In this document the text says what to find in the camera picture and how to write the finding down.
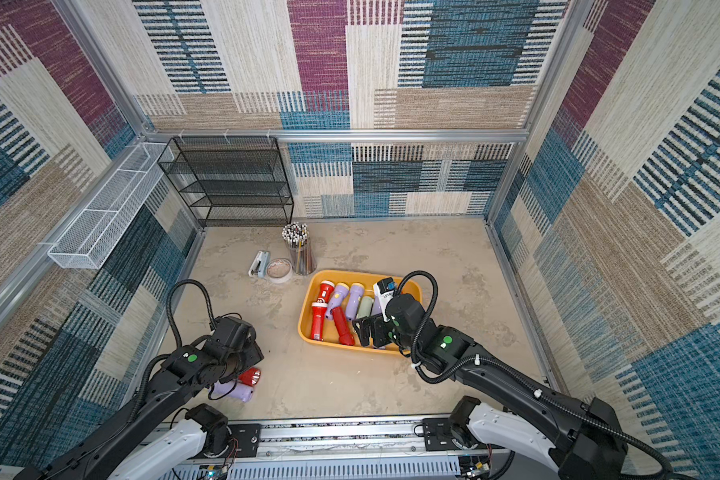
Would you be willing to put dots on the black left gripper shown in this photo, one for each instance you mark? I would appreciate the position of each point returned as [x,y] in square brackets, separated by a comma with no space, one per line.
[254,353]

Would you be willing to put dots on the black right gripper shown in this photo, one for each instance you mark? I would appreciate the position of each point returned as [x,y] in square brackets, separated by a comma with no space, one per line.
[378,327]

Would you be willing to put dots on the green flashlight yellow head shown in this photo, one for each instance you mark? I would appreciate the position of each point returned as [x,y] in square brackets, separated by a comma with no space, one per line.
[365,307]

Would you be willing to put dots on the purple flashlight yellow head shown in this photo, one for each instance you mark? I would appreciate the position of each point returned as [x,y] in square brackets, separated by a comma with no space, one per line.
[336,299]

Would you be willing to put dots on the yellow plastic storage tray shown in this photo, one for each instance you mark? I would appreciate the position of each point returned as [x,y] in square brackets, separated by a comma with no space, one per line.
[330,335]

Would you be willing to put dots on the red flashlight white flower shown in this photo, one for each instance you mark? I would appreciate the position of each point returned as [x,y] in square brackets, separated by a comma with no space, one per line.
[325,291]

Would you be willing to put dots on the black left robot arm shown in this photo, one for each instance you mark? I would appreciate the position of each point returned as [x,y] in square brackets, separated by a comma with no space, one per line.
[115,450]

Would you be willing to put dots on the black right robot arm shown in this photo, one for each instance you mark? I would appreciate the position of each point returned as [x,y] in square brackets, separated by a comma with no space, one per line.
[573,438]

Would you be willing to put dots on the grey white stapler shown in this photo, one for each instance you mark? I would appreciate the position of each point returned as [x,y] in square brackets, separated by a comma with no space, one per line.
[259,264]

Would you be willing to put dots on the beige tape roll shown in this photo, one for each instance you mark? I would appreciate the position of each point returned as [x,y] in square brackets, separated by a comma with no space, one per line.
[279,271]

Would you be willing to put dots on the mesh cup of pencils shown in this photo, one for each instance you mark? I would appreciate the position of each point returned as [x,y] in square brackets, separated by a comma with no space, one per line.
[297,238]

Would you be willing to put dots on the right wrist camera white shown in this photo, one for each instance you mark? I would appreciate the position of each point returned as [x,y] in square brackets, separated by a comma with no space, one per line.
[384,289]

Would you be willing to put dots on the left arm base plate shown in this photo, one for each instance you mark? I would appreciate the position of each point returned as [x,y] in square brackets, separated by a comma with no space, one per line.
[233,441]

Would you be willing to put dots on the aluminium front rail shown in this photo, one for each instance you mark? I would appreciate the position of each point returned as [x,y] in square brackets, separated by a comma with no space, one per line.
[282,439]

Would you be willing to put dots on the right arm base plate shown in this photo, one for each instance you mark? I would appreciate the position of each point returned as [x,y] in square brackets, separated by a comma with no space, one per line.
[438,436]

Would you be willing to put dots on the black wire mesh shelf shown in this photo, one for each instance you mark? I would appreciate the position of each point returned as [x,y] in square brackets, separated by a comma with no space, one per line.
[230,181]

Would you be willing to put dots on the white wire mesh basket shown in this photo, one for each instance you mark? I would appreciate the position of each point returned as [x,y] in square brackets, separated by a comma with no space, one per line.
[93,235]

